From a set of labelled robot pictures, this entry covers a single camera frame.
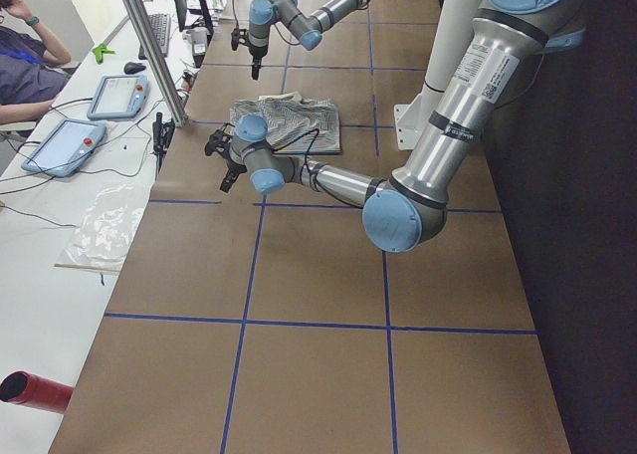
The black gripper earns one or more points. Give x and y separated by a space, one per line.
233 166
256 55

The blue white striped polo shirt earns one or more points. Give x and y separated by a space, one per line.
294 122

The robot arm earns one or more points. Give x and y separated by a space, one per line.
478 46
307 29

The black tool on desk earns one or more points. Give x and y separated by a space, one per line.
162 134

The black keyboard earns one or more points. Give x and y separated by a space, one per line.
160 26

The black computer mouse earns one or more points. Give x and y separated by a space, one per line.
131 68

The upper teach pendant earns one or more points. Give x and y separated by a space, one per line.
119 97

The teach pendant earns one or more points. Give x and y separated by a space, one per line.
119 97
66 148

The clear plastic bag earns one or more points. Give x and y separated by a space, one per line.
105 234

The green clamp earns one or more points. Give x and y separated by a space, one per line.
99 52

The lower teach pendant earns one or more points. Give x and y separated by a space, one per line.
66 148

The white support column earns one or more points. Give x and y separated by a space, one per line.
453 35

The seated person in blue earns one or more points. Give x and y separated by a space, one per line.
30 79

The red cylinder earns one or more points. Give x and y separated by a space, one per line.
31 390

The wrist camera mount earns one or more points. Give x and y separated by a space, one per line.
220 141
239 37

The aluminium frame post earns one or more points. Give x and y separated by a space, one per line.
139 19

